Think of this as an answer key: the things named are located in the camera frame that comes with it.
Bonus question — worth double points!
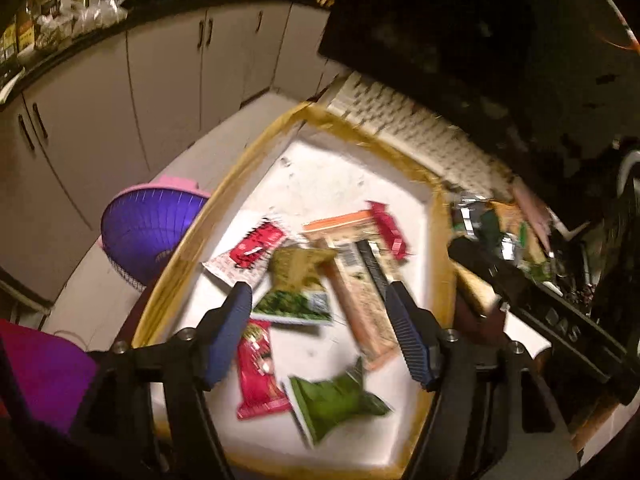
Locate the grey base kitchen cabinets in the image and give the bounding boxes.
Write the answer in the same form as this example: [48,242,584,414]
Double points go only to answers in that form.
[0,0,331,306]

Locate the black computer monitor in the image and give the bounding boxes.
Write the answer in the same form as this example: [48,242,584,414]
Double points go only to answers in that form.
[317,0,640,201]

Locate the small dark red snack packet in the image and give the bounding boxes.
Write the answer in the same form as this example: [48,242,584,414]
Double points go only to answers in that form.
[366,201,411,262]

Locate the green leaf-print snack packet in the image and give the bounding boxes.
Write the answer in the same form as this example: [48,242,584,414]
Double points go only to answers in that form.
[520,250,557,282]

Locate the orange cable loop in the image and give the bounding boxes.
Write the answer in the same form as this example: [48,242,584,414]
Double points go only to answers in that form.
[575,0,640,53]

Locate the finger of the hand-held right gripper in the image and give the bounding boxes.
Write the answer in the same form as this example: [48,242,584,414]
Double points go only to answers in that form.
[448,236,522,312]

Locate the white computer keyboard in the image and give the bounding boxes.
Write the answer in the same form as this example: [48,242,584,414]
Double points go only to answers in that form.
[325,71,511,196]

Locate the purple plastic basket pink rim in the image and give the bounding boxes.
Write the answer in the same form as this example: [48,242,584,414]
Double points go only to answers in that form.
[100,176,212,292]

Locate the white ring light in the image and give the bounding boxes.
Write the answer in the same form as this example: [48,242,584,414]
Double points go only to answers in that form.
[617,150,640,197]

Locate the red and white snack packet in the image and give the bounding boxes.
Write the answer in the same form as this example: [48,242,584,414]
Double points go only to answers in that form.
[201,217,291,293]

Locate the reddish cloth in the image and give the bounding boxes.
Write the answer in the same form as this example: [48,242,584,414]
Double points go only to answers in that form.
[0,319,98,436]

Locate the olive green snack packet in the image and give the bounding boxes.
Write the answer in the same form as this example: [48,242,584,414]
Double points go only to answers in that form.
[250,246,337,326]

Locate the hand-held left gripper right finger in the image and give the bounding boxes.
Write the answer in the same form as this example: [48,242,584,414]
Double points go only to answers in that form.
[384,280,578,480]

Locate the tan cracker packet green end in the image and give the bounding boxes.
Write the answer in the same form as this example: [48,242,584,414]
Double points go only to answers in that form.
[492,200,546,266]

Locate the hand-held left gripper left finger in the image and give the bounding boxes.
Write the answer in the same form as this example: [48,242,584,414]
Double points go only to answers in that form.
[75,281,253,480]

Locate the black kitchen countertop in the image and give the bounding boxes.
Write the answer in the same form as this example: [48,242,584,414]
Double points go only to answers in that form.
[0,0,341,111]

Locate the orange cracker packet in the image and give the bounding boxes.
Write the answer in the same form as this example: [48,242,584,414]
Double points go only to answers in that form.
[302,210,403,372]

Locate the gold-edged white cardboard box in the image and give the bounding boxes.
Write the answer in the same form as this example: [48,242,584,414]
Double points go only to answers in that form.
[131,101,458,478]

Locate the white plastic bag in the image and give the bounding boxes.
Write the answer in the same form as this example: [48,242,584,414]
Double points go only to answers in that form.
[72,0,128,36]

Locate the bright green snack packet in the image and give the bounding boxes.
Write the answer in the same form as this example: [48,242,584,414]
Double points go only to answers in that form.
[285,357,393,448]

